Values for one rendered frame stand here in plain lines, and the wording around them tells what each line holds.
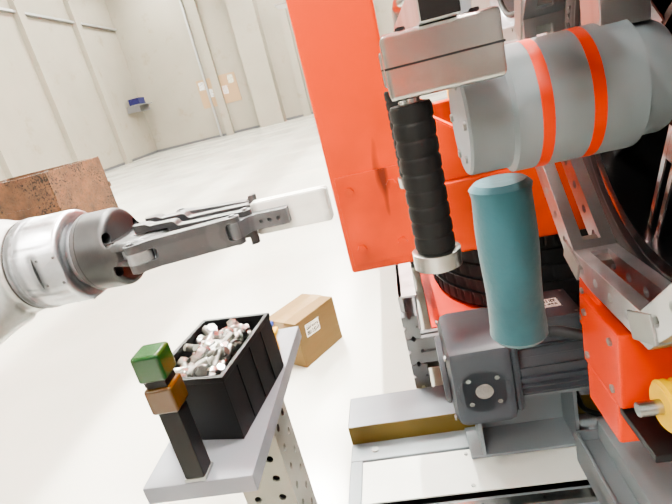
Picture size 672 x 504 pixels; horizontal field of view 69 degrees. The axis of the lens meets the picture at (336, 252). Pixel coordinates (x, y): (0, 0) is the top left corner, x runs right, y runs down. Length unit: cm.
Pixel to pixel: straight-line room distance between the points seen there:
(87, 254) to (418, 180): 30
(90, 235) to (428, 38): 33
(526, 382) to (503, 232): 41
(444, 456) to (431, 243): 86
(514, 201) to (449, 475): 68
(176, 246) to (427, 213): 21
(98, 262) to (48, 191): 457
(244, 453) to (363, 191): 56
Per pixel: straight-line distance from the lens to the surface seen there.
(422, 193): 42
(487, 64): 41
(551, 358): 104
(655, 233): 81
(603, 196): 88
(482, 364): 98
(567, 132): 57
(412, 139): 41
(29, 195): 517
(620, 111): 58
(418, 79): 40
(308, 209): 44
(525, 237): 74
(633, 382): 72
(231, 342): 85
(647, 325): 61
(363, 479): 123
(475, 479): 119
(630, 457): 103
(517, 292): 77
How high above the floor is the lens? 93
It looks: 19 degrees down
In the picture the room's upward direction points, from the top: 14 degrees counter-clockwise
